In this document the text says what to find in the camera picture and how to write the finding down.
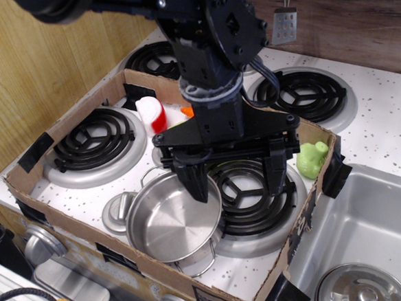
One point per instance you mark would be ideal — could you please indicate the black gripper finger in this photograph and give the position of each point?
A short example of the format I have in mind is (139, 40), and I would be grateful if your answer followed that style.
(193, 175)
(274, 165)

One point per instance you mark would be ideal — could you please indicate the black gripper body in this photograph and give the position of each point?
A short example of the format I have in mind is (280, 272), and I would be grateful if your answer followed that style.
(231, 130)

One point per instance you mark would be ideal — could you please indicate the orange toy carrot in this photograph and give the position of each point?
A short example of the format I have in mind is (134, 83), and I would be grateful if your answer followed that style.
(188, 111)

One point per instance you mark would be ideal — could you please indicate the light green plastic plate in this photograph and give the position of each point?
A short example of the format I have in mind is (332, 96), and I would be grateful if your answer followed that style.
(176, 124)

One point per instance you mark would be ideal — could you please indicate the green toy broccoli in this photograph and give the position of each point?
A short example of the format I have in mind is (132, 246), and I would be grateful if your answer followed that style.
(311, 158)

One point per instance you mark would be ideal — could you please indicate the silver stove knob centre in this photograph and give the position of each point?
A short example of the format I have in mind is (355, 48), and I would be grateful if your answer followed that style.
(156, 158)

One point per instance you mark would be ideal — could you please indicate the silver stove knob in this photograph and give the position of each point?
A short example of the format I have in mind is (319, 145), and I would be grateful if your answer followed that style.
(114, 214)
(249, 70)
(156, 158)

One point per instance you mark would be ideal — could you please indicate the stainless steel pot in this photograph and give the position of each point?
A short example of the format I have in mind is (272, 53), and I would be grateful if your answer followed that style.
(166, 223)

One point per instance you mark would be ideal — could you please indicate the front right stove burner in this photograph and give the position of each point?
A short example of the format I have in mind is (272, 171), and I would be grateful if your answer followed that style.
(256, 223)

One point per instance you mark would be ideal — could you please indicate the stove burner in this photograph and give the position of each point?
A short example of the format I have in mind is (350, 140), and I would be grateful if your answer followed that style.
(156, 59)
(104, 146)
(318, 96)
(256, 223)

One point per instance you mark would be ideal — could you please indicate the silver stove knob back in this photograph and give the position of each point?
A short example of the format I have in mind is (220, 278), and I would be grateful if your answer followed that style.
(249, 70)

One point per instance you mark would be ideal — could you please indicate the red white toy sushi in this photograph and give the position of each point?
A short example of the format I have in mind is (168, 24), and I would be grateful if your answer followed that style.
(152, 115)

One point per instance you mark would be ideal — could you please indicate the back right stove burner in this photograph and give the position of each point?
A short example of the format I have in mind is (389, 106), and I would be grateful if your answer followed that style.
(318, 96)

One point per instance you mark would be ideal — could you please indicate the silver stove knob front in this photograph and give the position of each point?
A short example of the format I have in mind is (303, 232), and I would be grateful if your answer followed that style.
(114, 214)

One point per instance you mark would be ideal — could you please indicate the front left stove burner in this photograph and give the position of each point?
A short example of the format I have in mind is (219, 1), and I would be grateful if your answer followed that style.
(104, 146)

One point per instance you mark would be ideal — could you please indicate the back left stove burner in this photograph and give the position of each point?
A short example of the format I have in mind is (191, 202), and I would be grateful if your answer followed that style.
(156, 59)

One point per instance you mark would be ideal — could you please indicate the stainless steel sink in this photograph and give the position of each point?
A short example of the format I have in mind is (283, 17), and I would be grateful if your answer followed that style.
(362, 224)

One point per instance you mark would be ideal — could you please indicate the hanging metal spatula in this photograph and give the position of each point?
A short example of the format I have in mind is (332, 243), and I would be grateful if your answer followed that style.
(284, 24)

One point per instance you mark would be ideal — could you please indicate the brown cardboard fence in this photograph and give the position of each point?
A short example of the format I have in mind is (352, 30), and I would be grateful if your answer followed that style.
(76, 214)

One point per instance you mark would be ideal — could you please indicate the silver oven knob left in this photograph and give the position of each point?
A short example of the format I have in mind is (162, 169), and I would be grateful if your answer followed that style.
(41, 245)

